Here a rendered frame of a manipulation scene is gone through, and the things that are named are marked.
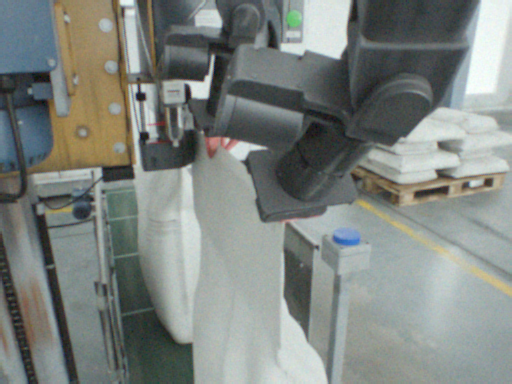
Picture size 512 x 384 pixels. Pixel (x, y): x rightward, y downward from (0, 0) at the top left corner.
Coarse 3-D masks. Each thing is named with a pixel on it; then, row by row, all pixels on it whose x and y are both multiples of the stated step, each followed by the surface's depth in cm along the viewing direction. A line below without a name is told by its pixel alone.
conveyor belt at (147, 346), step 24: (120, 192) 250; (120, 216) 216; (120, 240) 190; (120, 264) 170; (120, 288) 153; (144, 288) 153; (120, 312) 140; (144, 312) 140; (144, 336) 128; (168, 336) 129; (144, 360) 119; (168, 360) 119; (192, 360) 119
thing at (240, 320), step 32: (224, 160) 64; (192, 192) 94; (224, 192) 67; (224, 224) 69; (256, 224) 54; (224, 256) 72; (256, 256) 55; (224, 288) 69; (256, 288) 57; (192, 320) 79; (224, 320) 65; (256, 320) 58; (288, 320) 66; (224, 352) 59; (256, 352) 56; (288, 352) 55
